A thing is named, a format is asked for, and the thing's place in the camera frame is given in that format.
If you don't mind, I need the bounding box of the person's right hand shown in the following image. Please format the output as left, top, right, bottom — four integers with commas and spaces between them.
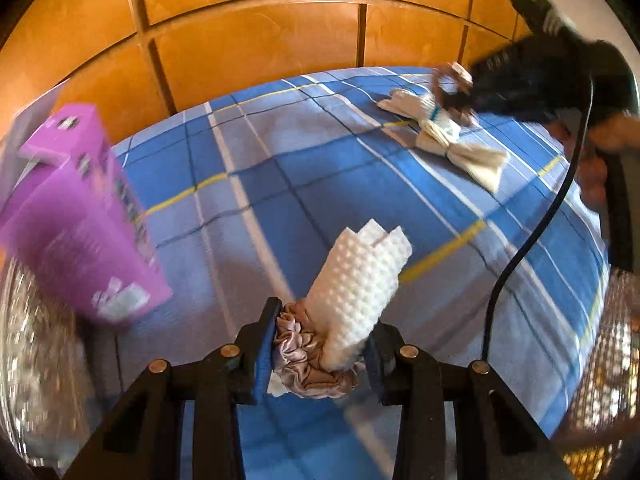
574, 111, 640, 209

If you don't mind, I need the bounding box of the black cable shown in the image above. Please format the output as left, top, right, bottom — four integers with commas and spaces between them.
481, 74, 597, 364

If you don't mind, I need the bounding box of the white textured foam sheet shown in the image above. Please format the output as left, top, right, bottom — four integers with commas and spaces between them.
305, 219, 414, 369

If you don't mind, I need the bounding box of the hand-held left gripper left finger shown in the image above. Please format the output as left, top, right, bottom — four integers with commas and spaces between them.
62, 296, 283, 480

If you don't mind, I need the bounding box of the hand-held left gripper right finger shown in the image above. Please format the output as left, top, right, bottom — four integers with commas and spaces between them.
364, 324, 576, 480

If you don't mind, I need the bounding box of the ornate silver tissue box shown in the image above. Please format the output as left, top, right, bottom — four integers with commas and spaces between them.
0, 259, 122, 472

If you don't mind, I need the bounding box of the purple cardboard box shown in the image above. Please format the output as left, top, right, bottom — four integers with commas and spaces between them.
0, 103, 174, 329

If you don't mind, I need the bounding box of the beige satin scrunchie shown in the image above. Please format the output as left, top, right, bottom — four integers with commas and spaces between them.
269, 300, 369, 402

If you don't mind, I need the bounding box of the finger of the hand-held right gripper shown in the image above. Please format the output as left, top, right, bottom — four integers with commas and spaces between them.
467, 54, 517, 113

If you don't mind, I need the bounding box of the wooden wardrobe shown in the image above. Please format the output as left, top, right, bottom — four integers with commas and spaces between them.
0, 0, 552, 173

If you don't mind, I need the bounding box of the brown hair tie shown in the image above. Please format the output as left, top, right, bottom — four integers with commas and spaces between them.
431, 62, 482, 127

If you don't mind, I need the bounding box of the white cloth bow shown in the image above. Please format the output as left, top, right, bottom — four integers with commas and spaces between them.
376, 87, 509, 194

